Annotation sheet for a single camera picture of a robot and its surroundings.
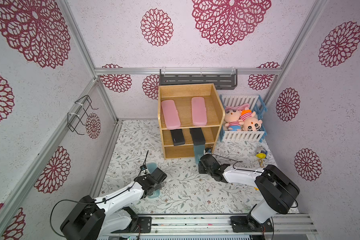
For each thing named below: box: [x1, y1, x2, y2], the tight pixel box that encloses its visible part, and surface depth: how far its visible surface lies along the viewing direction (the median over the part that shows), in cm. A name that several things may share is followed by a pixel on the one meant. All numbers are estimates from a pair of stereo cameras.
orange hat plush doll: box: [238, 107, 263, 132], surface depth 105 cm
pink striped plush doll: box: [224, 103, 250, 131], surface depth 106 cm
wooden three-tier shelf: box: [157, 83, 226, 160], surface depth 87 cm
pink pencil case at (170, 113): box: [161, 99, 181, 130], surface depth 79 cm
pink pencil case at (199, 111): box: [191, 96, 208, 126], surface depth 81 cm
